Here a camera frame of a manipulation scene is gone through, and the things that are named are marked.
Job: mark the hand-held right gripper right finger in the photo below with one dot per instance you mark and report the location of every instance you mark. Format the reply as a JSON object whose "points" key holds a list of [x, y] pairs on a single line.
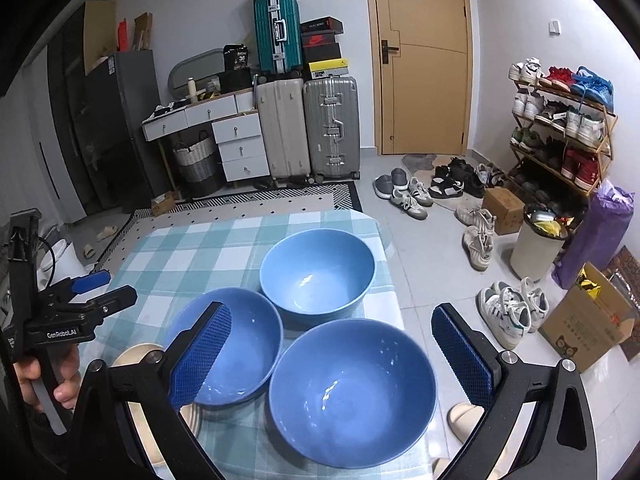
{"points": [[460, 355]]}

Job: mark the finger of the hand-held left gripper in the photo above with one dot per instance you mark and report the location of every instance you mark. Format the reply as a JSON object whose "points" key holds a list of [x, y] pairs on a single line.
{"points": [[90, 280], [115, 300]]}

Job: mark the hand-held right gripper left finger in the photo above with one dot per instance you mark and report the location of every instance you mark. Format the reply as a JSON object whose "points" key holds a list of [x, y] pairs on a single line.
{"points": [[200, 355]]}

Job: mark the blue bowl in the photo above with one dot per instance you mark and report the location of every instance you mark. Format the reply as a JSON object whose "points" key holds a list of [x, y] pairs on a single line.
{"points": [[245, 340], [320, 270], [350, 390]]}

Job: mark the cream plate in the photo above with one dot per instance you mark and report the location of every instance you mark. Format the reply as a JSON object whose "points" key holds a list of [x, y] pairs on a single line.
{"points": [[135, 354]]}

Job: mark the person's left hand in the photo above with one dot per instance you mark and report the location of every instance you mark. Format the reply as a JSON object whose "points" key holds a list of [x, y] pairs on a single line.
{"points": [[67, 390]]}

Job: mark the tan slipper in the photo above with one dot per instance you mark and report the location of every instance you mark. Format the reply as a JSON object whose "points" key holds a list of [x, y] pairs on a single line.
{"points": [[107, 232], [90, 251]]}

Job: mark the white sneaker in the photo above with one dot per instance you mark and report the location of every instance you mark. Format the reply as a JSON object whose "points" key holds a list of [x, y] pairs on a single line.
{"points": [[477, 250], [475, 216], [502, 317], [532, 300]]}

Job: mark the beige slipper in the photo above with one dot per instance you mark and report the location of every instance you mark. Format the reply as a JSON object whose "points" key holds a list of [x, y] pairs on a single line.
{"points": [[440, 467], [465, 420]]}

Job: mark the small open cardboard box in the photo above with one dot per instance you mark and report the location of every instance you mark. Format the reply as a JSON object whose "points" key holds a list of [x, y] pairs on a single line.
{"points": [[165, 204]]}

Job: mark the white trash can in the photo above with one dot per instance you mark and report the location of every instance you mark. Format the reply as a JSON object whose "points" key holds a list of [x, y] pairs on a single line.
{"points": [[537, 255]]}

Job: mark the printed cardboard box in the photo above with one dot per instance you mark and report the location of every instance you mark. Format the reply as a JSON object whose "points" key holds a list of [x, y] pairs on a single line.
{"points": [[585, 325]]}

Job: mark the white dotted mat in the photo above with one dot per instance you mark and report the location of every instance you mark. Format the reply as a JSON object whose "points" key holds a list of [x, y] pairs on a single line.
{"points": [[210, 212]]}

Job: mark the plain brown cardboard box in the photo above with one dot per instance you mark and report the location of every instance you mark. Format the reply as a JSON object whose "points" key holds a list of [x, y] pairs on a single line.
{"points": [[502, 210]]}

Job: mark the woven laundry basket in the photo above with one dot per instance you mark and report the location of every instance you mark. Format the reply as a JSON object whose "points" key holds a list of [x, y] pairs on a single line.
{"points": [[195, 165]]}

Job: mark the dark glass-door cabinet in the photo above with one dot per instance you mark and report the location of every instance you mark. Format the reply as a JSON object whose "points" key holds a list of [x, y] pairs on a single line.
{"points": [[70, 125]]}

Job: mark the dark grey fridge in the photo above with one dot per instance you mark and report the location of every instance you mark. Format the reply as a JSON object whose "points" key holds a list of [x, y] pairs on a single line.
{"points": [[125, 120]]}

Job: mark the cluster of loose shoes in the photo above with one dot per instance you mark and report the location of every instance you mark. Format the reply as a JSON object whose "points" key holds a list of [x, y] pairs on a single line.
{"points": [[410, 197]]}

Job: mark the purple bag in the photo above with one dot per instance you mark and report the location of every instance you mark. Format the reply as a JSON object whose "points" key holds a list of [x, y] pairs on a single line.
{"points": [[595, 240]]}

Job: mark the brown door mat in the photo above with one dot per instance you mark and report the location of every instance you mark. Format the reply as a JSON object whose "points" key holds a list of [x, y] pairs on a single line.
{"points": [[625, 260]]}

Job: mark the white desk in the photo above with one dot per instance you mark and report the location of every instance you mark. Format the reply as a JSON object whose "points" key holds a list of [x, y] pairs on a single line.
{"points": [[195, 112]]}

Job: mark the white drawer unit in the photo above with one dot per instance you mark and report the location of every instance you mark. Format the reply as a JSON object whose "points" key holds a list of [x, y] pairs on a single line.
{"points": [[242, 147]]}

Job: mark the grey door mat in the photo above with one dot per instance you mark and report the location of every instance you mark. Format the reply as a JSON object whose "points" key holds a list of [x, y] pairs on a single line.
{"points": [[420, 160]]}

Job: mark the white bottle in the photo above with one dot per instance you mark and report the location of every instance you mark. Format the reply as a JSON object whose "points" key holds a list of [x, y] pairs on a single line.
{"points": [[190, 89]]}

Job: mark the oval grey mirror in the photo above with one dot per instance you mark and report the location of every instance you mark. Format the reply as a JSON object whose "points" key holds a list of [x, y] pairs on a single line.
{"points": [[195, 70]]}

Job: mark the beige suitcase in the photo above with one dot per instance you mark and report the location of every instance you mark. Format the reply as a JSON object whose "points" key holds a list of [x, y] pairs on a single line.
{"points": [[282, 127]]}

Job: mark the black bag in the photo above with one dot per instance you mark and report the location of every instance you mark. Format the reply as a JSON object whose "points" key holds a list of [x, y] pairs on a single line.
{"points": [[235, 80]]}

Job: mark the red flat packet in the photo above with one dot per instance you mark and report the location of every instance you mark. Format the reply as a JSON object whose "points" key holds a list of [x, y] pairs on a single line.
{"points": [[122, 35]]}

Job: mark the flat cardboard sheet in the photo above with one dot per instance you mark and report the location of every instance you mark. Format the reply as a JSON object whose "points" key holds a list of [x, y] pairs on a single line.
{"points": [[97, 30]]}

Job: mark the narrow brown cardboard box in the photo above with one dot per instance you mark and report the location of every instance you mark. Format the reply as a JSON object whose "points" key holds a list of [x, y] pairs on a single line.
{"points": [[142, 30]]}

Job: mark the shoe rack with shoes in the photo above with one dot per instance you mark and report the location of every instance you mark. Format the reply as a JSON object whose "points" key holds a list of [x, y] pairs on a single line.
{"points": [[585, 125]]}

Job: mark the silver suitcase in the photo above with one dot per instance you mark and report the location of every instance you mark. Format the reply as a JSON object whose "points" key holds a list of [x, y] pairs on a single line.
{"points": [[332, 125]]}

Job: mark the wooden shoe rack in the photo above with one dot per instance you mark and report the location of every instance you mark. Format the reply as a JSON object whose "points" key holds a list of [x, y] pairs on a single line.
{"points": [[607, 135]]}

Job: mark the black printed pouch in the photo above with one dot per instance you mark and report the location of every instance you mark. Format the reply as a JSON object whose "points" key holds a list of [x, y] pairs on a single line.
{"points": [[236, 57]]}

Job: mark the wooden door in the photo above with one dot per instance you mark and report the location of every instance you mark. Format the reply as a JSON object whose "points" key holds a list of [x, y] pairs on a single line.
{"points": [[420, 60]]}

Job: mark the teal suitcase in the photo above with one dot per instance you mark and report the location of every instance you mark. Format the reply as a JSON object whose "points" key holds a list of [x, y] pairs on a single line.
{"points": [[277, 35]]}

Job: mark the yellow shoe box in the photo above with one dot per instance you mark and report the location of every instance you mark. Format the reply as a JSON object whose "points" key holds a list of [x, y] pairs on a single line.
{"points": [[327, 66]]}

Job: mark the plain black shoe box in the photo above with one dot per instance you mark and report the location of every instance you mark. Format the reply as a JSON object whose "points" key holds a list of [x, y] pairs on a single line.
{"points": [[322, 54]]}

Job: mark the black red-print shoe box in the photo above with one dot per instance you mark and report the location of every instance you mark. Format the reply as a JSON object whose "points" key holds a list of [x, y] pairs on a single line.
{"points": [[320, 40]]}

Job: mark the white light switch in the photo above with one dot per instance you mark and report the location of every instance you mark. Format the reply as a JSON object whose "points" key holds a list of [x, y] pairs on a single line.
{"points": [[554, 26]]}

